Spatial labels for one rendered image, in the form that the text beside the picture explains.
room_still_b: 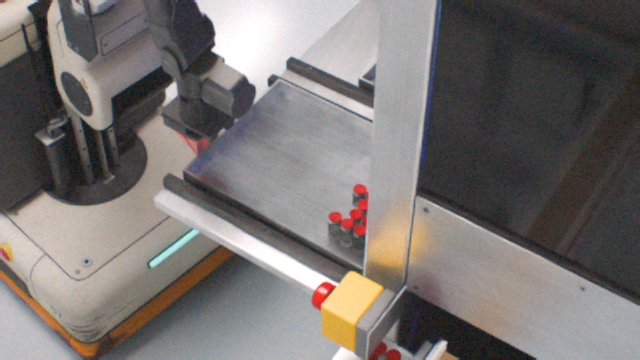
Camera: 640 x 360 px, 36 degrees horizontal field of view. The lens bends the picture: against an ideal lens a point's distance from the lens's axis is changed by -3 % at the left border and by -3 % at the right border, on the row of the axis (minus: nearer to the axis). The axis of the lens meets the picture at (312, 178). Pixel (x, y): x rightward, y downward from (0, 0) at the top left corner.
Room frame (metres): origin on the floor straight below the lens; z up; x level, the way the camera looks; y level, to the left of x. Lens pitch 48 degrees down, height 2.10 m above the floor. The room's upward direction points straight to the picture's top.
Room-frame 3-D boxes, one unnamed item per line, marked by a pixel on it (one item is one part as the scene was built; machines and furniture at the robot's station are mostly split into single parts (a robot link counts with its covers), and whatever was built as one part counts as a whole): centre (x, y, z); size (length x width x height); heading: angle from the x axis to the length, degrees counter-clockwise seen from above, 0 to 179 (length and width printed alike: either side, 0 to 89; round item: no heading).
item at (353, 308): (0.75, -0.06, 1.00); 0.08 x 0.07 x 0.07; 56
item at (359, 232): (1.01, -0.12, 0.90); 0.18 x 0.02 x 0.05; 145
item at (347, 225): (1.02, -0.10, 0.90); 0.18 x 0.02 x 0.05; 145
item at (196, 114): (1.13, 0.18, 1.01); 0.10 x 0.07 x 0.07; 55
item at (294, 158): (1.09, -0.01, 0.90); 0.34 x 0.26 x 0.04; 55
